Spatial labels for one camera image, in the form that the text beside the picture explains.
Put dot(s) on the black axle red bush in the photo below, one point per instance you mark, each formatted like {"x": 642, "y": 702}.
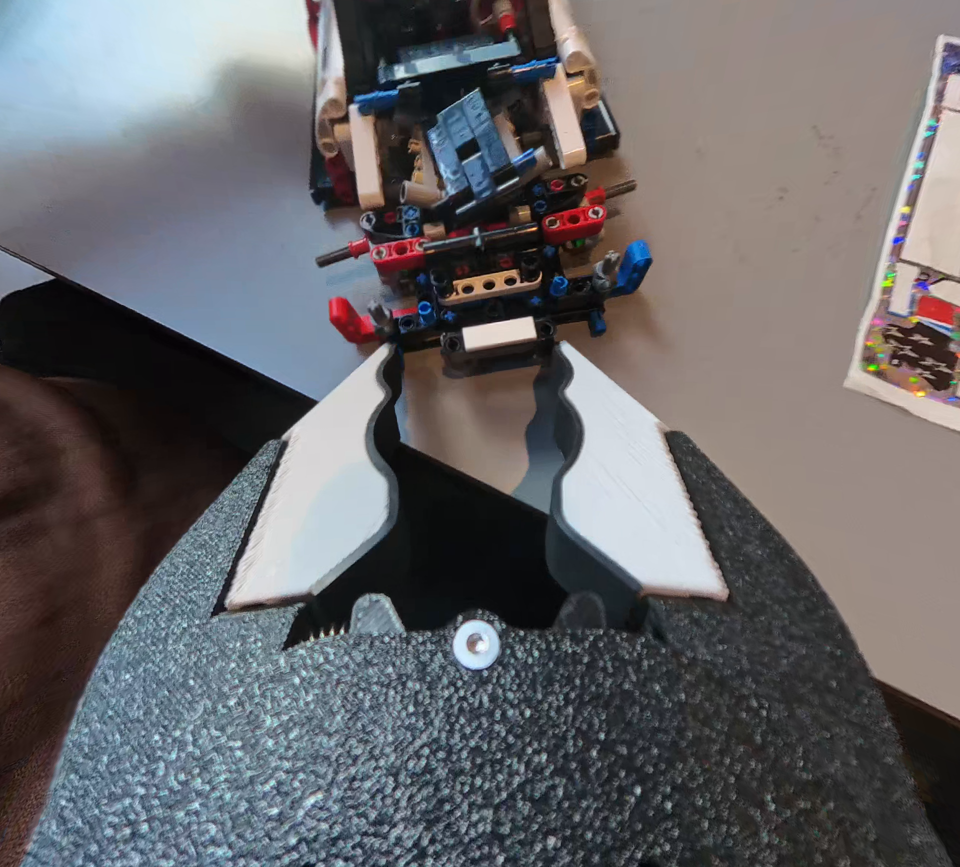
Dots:
{"x": 341, "y": 256}

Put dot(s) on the holographic sticker sheet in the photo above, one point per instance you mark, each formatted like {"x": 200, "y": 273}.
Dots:
{"x": 922, "y": 282}

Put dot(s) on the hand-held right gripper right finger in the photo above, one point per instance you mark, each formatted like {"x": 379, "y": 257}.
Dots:
{"x": 637, "y": 507}

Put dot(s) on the person's brown sweater torso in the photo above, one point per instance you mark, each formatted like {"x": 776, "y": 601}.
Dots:
{"x": 75, "y": 507}

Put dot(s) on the toy car chassis parts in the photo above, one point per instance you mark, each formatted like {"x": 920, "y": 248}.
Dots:
{"x": 487, "y": 282}

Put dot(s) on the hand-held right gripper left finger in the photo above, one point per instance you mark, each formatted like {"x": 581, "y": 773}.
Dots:
{"x": 322, "y": 499}

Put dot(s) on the light grey desk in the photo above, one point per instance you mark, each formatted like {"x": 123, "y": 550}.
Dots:
{"x": 750, "y": 169}

